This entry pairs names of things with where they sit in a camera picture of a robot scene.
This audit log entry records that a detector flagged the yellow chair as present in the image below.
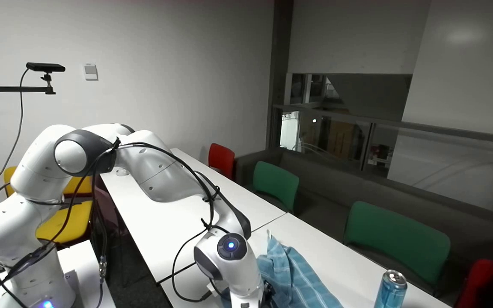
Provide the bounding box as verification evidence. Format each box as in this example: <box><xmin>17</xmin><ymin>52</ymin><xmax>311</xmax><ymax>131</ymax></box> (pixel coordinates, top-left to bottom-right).
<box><xmin>3</xmin><ymin>164</ymin><xmax>97</xmax><ymax>246</ymax></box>

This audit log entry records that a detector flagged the grey bench seat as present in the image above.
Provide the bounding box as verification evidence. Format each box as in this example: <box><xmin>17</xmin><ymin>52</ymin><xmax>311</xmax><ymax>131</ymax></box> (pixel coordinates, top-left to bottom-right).
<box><xmin>236</xmin><ymin>148</ymin><xmax>493</xmax><ymax>297</ymax></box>

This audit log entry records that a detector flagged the white wall switch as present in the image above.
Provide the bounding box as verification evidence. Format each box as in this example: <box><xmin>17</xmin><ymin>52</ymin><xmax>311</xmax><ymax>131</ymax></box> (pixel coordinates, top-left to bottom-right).
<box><xmin>82</xmin><ymin>61</ymin><xmax>101</xmax><ymax>81</ymax></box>

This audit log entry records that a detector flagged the green chair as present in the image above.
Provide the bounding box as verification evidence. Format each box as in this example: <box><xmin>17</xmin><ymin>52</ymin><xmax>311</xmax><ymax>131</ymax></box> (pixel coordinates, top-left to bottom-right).
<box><xmin>252</xmin><ymin>158</ymin><xmax>301</xmax><ymax>213</ymax></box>
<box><xmin>342</xmin><ymin>200</ymin><xmax>452</xmax><ymax>285</ymax></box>

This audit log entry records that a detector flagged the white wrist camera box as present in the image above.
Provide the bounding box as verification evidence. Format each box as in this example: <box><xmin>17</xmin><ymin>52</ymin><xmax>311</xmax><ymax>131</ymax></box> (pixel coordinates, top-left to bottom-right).
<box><xmin>229</xmin><ymin>290</ymin><xmax>265</xmax><ymax>308</ymax></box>

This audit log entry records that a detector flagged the red chair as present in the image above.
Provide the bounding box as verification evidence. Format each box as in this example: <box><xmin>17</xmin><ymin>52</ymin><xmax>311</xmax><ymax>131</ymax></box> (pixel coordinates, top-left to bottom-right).
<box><xmin>207</xmin><ymin>141</ymin><xmax>238</xmax><ymax>179</ymax></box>
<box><xmin>454</xmin><ymin>258</ymin><xmax>493</xmax><ymax>308</ymax></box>

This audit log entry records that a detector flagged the blue drink can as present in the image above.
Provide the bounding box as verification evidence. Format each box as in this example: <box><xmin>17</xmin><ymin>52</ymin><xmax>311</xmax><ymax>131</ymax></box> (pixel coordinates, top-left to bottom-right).
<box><xmin>373</xmin><ymin>268</ymin><xmax>409</xmax><ymax>308</ymax></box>

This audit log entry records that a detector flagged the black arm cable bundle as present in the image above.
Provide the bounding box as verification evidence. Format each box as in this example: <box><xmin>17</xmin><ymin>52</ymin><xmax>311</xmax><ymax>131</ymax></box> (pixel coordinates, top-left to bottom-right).
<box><xmin>0</xmin><ymin>147</ymin><xmax>115</xmax><ymax>308</ymax></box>

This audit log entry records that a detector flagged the black stereo camera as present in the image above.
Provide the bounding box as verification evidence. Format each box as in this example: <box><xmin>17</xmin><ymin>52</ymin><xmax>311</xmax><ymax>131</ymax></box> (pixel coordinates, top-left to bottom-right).
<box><xmin>24</xmin><ymin>59</ymin><xmax>67</xmax><ymax>73</ymax></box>

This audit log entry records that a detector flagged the black camera boom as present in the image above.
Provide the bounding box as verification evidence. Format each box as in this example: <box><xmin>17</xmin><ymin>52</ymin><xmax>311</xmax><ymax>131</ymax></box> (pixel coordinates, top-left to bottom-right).
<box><xmin>0</xmin><ymin>71</ymin><xmax>58</xmax><ymax>99</ymax></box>

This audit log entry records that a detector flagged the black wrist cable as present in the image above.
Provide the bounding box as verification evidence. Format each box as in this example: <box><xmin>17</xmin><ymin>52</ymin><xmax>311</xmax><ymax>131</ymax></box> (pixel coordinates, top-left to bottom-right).
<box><xmin>116</xmin><ymin>141</ymin><xmax>253</xmax><ymax>304</ymax></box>

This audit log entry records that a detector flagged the blue striped towel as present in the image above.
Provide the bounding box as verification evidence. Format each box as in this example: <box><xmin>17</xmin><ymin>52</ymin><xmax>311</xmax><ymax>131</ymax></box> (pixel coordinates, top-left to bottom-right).
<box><xmin>255</xmin><ymin>232</ymin><xmax>346</xmax><ymax>308</ymax></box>

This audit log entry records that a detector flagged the black camera cable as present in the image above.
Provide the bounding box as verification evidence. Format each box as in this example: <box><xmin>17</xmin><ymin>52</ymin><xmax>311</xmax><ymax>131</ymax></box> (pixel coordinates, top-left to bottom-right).
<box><xmin>0</xmin><ymin>66</ymin><xmax>32</xmax><ymax>206</ymax></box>

